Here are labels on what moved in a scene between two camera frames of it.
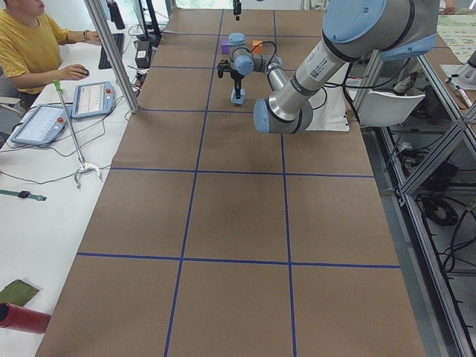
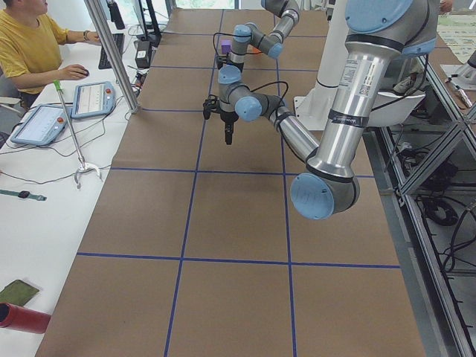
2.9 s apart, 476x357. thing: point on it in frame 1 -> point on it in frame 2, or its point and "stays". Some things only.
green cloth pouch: x=17 y=292 stays
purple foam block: x=225 y=47 stays
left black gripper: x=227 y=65 -> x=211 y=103
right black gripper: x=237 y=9 -> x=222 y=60
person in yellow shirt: x=30 y=49 stays
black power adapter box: x=143 y=58 stays
